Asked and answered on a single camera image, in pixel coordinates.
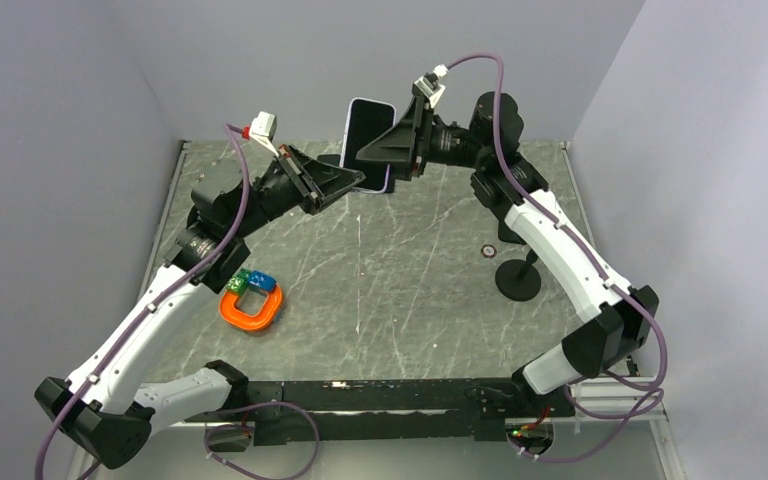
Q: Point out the round poker chip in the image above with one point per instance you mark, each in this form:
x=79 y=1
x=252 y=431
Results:
x=488 y=251

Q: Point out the aluminium frame rail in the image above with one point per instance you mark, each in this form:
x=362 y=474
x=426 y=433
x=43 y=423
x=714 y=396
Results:
x=606 y=399

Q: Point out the black phone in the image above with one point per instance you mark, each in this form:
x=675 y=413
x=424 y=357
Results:
x=366 y=120

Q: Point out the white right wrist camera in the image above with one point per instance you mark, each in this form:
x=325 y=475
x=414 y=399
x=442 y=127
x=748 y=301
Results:
x=430 y=86

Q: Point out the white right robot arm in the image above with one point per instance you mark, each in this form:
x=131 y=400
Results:
x=616 y=316

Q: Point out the green toy brick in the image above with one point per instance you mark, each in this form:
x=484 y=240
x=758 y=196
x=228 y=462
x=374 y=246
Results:
x=238 y=283

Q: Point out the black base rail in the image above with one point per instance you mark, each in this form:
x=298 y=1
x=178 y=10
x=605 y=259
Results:
x=482 y=409

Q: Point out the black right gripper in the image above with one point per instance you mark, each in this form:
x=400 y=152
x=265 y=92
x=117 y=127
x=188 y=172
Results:
x=397 y=145

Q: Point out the blue phone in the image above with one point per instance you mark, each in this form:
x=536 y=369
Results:
x=330 y=159

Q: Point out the black microphone stand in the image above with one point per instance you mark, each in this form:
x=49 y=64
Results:
x=518 y=279

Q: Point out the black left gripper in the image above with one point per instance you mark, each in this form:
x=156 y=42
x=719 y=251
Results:
x=331 y=180

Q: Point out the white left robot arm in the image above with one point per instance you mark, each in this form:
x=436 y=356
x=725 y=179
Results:
x=107 y=406

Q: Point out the orange ring toy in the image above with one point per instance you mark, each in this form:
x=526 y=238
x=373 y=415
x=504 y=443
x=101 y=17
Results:
x=251 y=310

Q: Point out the blue toy brick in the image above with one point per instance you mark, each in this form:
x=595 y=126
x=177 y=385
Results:
x=260 y=282

